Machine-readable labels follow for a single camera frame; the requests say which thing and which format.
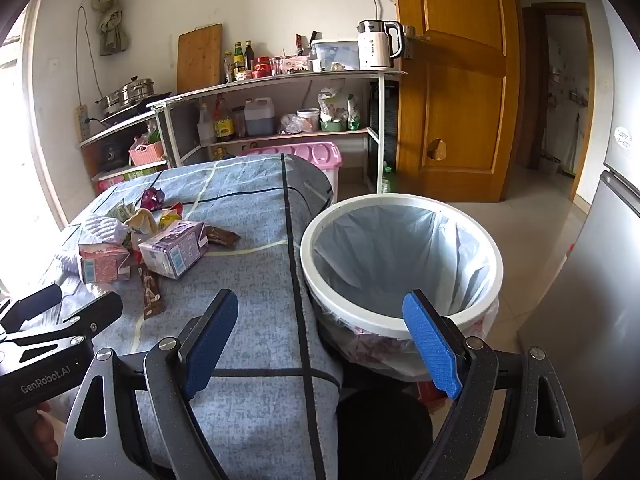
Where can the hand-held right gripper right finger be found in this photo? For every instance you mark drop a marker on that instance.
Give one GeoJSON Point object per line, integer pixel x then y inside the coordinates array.
{"type": "Point", "coordinates": [432, 347]}

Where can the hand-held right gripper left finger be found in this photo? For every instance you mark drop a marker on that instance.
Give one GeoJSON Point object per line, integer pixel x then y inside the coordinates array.
{"type": "Point", "coordinates": [210, 347]}

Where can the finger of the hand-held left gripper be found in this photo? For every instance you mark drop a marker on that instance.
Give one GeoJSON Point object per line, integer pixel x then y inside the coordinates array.
{"type": "Point", "coordinates": [35, 302]}
{"type": "Point", "coordinates": [95, 312]}

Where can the pink drink carton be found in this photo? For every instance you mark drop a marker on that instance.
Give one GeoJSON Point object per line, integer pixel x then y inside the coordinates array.
{"type": "Point", "coordinates": [102, 262]}

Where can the long brown snack wrapper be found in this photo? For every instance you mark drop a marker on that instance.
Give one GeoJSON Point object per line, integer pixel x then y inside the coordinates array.
{"type": "Point", "coordinates": [150, 295]}

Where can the white round trash bin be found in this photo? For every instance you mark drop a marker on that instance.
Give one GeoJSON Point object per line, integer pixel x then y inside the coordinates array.
{"type": "Point", "coordinates": [360, 317]}

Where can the white foam net sleeve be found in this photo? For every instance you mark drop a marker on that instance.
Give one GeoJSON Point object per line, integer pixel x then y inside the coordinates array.
{"type": "Point", "coordinates": [100, 230]}

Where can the purple drink carton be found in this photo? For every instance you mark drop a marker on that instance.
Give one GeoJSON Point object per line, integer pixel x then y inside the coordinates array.
{"type": "Point", "coordinates": [175, 250]}

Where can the green paper packet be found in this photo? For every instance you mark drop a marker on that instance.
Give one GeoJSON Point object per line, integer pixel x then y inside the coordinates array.
{"type": "Point", "coordinates": [120, 210]}

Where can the short brown snack wrapper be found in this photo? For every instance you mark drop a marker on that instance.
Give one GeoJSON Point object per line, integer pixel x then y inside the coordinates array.
{"type": "Point", "coordinates": [222, 236]}

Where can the person's left hand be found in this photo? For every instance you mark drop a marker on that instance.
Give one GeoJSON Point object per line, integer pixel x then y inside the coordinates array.
{"type": "Point", "coordinates": [45, 432]}

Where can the blue-grey checked blanket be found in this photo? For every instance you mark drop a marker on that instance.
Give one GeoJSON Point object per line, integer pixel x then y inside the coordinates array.
{"type": "Point", "coordinates": [260, 310]}

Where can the translucent bin liner bag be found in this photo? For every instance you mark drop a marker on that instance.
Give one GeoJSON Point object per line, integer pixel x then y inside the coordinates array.
{"type": "Point", "coordinates": [380, 260]}

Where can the crumpled beige paper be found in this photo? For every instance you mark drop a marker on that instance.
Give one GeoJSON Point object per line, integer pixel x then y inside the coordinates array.
{"type": "Point", "coordinates": [142, 221]}

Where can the yellow snack wrapper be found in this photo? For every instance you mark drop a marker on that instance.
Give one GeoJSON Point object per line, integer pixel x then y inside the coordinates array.
{"type": "Point", "coordinates": [169, 217]}

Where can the magenta snack wrapper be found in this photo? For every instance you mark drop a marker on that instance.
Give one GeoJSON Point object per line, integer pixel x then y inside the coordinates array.
{"type": "Point", "coordinates": [152, 199]}

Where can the green cardboard box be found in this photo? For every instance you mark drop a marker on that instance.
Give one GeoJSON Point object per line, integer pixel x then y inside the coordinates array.
{"type": "Point", "coordinates": [142, 172]}

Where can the black kitchen appliance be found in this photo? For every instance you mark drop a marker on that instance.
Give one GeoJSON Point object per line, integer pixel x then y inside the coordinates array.
{"type": "Point", "coordinates": [109, 155]}

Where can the pink plastic basket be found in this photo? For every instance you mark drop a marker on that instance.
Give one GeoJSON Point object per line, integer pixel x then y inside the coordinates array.
{"type": "Point", "coordinates": [146, 154]}

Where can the white power strip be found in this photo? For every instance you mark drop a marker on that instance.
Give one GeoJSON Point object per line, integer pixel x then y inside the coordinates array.
{"type": "Point", "coordinates": [82, 122]}

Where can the grey refrigerator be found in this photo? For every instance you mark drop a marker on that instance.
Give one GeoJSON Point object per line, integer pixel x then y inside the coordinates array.
{"type": "Point", "coordinates": [600, 260]}

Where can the white side shelf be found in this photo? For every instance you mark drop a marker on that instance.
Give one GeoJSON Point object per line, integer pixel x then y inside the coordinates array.
{"type": "Point", "coordinates": [125, 125]}

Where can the yellow oil bottle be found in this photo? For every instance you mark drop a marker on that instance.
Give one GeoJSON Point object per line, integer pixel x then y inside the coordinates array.
{"type": "Point", "coordinates": [220, 153]}

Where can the clear plastic bottle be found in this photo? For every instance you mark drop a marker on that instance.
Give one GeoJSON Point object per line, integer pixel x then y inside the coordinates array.
{"type": "Point", "coordinates": [205, 130]}

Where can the black induction cooker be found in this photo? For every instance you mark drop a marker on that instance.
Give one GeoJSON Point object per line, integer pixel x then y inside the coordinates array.
{"type": "Point", "coordinates": [150, 101]}

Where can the pink lid storage box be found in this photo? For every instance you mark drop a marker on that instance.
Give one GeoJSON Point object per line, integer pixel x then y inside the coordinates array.
{"type": "Point", "coordinates": [310, 152]}

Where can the steel steamer pot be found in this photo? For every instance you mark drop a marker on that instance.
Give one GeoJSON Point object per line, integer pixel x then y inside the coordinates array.
{"type": "Point", "coordinates": [132, 91]}

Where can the dark glass jar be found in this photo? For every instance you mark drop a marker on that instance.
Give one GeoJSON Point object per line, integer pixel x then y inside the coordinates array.
{"type": "Point", "coordinates": [239, 121]}

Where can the dark liquid plastic jug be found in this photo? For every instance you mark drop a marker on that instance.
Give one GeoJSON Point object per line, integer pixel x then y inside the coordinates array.
{"type": "Point", "coordinates": [259, 119]}

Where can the small knotted plastic bag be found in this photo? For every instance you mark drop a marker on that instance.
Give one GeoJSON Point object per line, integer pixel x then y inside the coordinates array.
{"type": "Point", "coordinates": [290, 124]}

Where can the wooden door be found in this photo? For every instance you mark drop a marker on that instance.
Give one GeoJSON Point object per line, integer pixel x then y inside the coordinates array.
{"type": "Point", "coordinates": [460, 110]}

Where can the green bowl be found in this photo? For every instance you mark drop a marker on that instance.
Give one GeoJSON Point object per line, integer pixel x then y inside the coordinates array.
{"type": "Point", "coordinates": [334, 125]}

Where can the white plastic tub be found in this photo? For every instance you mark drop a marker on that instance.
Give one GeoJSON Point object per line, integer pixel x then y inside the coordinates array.
{"type": "Point", "coordinates": [307, 121]}

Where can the printed food bags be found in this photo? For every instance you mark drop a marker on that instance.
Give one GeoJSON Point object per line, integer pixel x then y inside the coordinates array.
{"type": "Point", "coordinates": [332, 102]}

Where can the bamboo cutting board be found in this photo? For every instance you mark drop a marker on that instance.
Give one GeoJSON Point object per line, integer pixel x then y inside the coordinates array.
{"type": "Point", "coordinates": [200, 60]}

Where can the white curved shelf rack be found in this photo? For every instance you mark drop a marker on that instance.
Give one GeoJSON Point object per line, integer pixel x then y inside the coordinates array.
{"type": "Point", "coordinates": [280, 80]}

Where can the small clear glass bottle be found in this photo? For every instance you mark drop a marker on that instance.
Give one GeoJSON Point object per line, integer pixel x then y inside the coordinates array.
{"type": "Point", "coordinates": [228, 67]}

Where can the red tin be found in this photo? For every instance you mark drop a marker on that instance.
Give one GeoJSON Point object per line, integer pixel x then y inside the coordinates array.
{"type": "Point", "coordinates": [261, 67]}

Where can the yellow label glass bottle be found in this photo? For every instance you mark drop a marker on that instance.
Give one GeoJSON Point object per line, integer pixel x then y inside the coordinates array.
{"type": "Point", "coordinates": [239, 57]}

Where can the hanging green cloth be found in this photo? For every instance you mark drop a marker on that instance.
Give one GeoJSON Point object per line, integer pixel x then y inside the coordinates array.
{"type": "Point", "coordinates": [110, 20]}

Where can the dark glass bottle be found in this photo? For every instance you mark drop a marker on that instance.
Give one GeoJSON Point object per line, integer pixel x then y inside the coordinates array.
{"type": "Point", "coordinates": [249, 55]}

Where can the pink printed box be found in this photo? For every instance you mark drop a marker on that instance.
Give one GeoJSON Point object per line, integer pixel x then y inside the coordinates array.
{"type": "Point", "coordinates": [296, 64]}

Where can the white electric kettle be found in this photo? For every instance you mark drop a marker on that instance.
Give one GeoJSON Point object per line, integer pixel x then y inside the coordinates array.
{"type": "Point", "coordinates": [375, 50]}

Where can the clear plastic storage container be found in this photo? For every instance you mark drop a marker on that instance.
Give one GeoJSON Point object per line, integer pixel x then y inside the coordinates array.
{"type": "Point", "coordinates": [335, 55]}

